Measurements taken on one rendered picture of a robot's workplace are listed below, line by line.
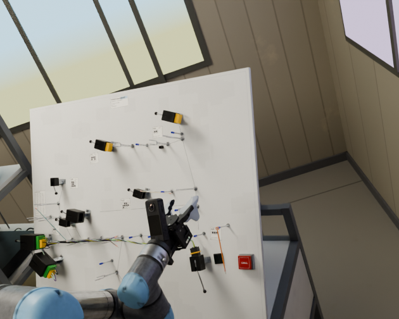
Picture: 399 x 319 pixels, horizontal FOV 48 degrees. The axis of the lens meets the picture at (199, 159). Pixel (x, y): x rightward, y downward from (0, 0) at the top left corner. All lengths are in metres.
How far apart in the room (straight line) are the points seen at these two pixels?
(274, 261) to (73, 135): 1.11
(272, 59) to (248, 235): 2.12
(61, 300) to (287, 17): 3.02
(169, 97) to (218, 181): 0.42
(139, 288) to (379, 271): 2.23
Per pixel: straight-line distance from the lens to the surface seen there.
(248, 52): 3.58
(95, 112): 2.12
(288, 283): 2.04
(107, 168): 2.06
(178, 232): 1.21
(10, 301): 0.88
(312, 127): 3.93
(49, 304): 0.84
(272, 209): 2.12
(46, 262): 2.16
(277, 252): 2.19
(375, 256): 3.22
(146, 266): 1.12
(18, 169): 2.44
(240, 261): 1.72
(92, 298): 1.16
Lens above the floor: 2.27
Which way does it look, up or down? 28 degrees down
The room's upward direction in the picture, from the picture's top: 21 degrees counter-clockwise
